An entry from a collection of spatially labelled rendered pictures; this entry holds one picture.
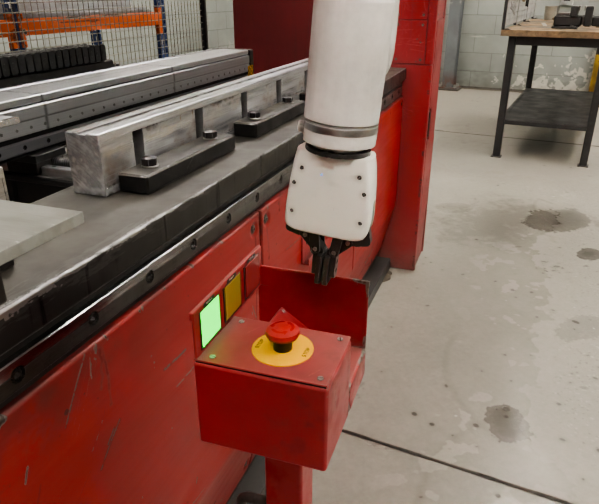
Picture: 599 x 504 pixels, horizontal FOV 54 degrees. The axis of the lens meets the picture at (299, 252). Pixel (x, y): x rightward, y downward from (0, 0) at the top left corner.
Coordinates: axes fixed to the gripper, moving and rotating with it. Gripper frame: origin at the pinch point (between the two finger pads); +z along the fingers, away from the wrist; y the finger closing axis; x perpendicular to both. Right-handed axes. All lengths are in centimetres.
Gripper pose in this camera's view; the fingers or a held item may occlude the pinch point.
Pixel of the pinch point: (324, 266)
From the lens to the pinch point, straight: 74.0
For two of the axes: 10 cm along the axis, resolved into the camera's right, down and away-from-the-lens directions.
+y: 9.5, 2.0, -2.5
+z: -0.8, 9.0, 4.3
